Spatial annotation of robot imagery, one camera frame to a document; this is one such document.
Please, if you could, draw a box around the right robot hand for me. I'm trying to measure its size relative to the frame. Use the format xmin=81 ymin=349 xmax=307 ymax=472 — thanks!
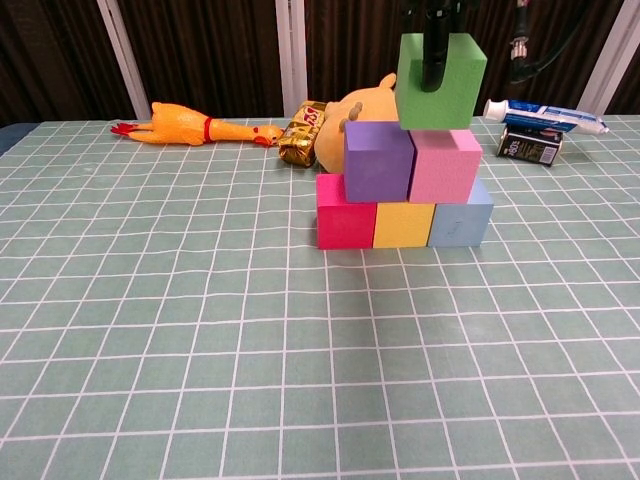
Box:
xmin=402 ymin=0 xmax=476 ymax=94

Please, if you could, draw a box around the green foam cube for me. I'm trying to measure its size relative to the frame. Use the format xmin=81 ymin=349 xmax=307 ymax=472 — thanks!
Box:
xmin=394 ymin=31 xmax=489 ymax=131

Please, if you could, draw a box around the pink foam cube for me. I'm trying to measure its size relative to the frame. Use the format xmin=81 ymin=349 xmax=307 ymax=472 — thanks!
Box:
xmin=407 ymin=128 xmax=484 ymax=205

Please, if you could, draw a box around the purple foam cube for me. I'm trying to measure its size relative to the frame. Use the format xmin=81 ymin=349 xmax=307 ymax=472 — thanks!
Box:
xmin=343 ymin=121 xmax=415 ymax=204

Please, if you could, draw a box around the light blue foam cube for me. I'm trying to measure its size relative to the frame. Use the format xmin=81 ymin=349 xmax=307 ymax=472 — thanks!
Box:
xmin=427 ymin=175 xmax=495 ymax=248

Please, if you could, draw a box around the yellow foam cube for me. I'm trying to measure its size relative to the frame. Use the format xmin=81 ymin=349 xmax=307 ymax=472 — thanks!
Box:
xmin=372 ymin=201 xmax=436 ymax=250

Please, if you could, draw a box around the magenta foam cube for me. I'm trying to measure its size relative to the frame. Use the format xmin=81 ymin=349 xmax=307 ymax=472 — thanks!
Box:
xmin=315 ymin=172 xmax=377 ymax=250

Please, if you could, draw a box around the white blue toothpaste tube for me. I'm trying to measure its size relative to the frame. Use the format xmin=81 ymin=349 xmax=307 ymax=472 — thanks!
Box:
xmin=482 ymin=97 xmax=610 ymax=135

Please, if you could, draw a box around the small black carton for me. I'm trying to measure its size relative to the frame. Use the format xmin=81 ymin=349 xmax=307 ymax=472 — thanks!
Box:
xmin=496 ymin=125 xmax=565 ymax=166

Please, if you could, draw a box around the yellow plush toy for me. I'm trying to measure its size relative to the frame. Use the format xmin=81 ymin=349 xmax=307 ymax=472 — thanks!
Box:
xmin=313 ymin=72 xmax=401 ymax=174

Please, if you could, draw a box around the gold snack packet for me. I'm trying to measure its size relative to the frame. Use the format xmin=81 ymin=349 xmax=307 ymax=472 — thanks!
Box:
xmin=277 ymin=99 xmax=327 ymax=168

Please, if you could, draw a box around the yellow rubber chicken toy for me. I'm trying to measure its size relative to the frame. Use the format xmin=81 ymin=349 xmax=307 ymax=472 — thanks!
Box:
xmin=110 ymin=101 xmax=285 ymax=148

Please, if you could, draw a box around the green checked tablecloth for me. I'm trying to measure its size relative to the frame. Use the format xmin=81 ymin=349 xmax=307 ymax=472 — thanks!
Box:
xmin=0 ymin=113 xmax=640 ymax=480

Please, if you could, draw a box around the blue table pad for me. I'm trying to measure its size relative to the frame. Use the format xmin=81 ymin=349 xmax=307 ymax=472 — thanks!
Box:
xmin=0 ymin=122 xmax=39 ymax=156

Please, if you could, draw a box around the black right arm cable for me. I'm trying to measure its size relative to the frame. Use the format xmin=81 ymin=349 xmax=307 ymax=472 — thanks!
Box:
xmin=508 ymin=0 xmax=594 ymax=85

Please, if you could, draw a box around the white partition frame post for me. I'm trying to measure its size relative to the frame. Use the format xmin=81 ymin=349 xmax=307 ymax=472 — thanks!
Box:
xmin=274 ymin=0 xmax=309 ymax=119
xmin=582 ymin=0 xmax=636 ymax=115
xmin=96 ymin=0 xmax=151 ymax=121

